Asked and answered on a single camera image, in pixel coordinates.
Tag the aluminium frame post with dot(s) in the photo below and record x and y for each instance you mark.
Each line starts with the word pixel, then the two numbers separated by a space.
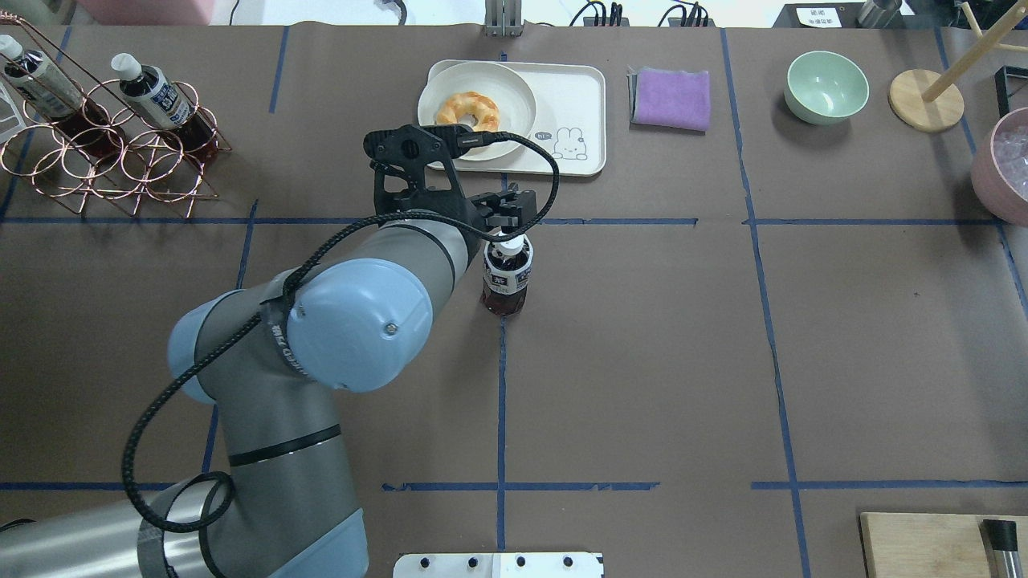
pixel 503 18

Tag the pink storage bin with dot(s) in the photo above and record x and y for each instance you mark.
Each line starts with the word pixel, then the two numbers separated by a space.
pixel 150 13

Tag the beige rabbit tray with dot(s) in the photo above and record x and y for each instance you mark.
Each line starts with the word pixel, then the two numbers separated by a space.
pixel 571 113

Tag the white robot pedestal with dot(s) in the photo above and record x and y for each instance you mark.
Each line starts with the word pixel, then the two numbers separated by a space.
pixel 501 564

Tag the pink bowl of ice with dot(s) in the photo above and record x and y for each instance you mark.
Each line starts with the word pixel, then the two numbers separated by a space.
pixel 999 169

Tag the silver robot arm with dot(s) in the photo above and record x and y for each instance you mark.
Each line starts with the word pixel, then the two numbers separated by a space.
pixel 351 317

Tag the wooden mug tree stand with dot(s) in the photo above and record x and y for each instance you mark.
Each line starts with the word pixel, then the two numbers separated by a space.
pixel 930 101

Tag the glazed donut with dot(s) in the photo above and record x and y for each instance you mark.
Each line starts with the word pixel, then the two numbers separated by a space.
pixel 480 108

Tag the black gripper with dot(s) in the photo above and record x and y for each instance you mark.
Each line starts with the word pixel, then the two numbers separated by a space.
pixel 468 211

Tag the dark tea bottle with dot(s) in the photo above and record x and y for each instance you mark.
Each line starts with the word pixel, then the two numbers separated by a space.
pixel 506 271
pixel 45 87
pixel 162 105

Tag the purple folded cloth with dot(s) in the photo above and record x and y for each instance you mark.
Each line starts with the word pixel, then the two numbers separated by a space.
pixel 670 99

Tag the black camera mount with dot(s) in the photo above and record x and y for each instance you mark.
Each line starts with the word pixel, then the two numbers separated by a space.
pixel 399 158

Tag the copper wire bottle rack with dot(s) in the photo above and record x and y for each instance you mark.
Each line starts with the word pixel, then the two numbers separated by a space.
pixel 145 172

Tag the bamboo cutting board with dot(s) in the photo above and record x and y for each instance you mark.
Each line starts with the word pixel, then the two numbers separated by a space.
pixel 924 545

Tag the beige round plate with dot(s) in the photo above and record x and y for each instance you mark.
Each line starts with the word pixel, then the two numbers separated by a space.
pixel 510 92

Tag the mint green bowl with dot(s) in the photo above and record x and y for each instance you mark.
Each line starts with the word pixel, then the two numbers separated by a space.
pixel 824 88

